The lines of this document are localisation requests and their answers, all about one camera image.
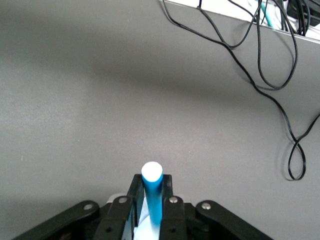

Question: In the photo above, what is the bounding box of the blue marker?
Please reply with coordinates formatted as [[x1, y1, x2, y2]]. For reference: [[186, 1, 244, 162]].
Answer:
[[140, 161, 164, 238]]

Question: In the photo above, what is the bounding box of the black device box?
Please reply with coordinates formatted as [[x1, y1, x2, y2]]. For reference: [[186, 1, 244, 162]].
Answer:
[[286, 0, 320, 27]]

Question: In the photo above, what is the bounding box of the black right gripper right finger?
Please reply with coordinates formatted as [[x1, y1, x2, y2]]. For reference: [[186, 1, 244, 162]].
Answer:
[[159, 174, 273, 240]]

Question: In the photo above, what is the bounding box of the thick black cable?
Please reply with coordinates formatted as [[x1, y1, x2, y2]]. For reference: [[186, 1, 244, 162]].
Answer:
[[296, 0, 312, 37]]

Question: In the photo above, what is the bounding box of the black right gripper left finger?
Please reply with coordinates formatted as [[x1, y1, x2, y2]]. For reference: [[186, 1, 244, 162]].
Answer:
[[12, 174, 146, 240]]

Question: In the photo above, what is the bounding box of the teal cable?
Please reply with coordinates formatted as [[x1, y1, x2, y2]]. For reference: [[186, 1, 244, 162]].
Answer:
[[259, 0, 274, 28]]

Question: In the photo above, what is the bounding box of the thin black looped cable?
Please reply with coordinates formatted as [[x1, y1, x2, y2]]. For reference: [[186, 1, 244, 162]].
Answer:
[[161, 0, 320, 181]]

